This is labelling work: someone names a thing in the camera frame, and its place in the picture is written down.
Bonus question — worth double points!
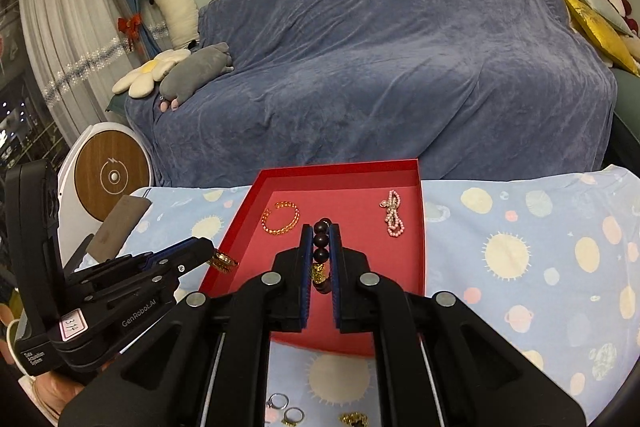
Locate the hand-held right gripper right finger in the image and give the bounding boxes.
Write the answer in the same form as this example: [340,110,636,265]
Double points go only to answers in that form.
[330,223,587,427]

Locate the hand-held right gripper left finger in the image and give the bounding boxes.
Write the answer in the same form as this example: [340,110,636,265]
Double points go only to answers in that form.
[59,224,314,427]

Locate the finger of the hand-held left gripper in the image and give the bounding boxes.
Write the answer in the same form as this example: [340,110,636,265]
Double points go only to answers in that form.
[64,256,212,308]
[140,237,217,270]

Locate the gold metal watch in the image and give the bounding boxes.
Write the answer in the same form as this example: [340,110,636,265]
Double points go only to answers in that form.
[207,252,240,275]

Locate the dark bead bracelet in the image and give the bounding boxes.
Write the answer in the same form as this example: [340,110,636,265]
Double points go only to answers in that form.
[310,217,335,295]

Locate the red cardboard box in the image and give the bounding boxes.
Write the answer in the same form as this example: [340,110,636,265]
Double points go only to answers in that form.
[199,158,428,360]

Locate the person's left hand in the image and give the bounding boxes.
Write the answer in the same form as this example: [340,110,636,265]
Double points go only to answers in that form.
[20,357,116,418]

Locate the white round wooden-faced device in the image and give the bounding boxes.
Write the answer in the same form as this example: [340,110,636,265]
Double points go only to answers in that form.
[57,123,153,268]

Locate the blue planet print tablecloth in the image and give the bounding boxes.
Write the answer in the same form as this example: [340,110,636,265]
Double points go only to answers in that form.
[60,164,640,427]

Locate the grey plush animal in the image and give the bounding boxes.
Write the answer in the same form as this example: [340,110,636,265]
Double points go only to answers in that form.
[159,42,235,112]

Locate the white flower cushion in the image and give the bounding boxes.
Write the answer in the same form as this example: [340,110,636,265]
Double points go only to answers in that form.
[111,48,192,99]

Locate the blue covered sofa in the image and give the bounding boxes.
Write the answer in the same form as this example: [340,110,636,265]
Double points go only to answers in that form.
[122,0,618,188]

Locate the red bow tieback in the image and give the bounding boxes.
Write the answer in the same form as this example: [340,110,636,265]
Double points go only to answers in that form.
[118,12,142,40]

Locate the white cow plush pillow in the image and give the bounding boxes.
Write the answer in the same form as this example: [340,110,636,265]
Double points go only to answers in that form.
[139,0,201,50]

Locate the white sheer curtain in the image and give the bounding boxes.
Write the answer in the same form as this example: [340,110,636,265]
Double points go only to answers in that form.
[17,0,146,148]

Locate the yellow cushion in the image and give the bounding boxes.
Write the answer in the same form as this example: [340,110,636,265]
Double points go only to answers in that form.
[562,0,640,75]

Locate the gold chain-link bangle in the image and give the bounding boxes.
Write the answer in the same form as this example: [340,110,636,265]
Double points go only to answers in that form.
[261,201,301,235]

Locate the pink pearl bracelet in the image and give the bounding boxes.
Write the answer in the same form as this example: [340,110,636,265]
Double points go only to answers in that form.
[378,190,406,238]

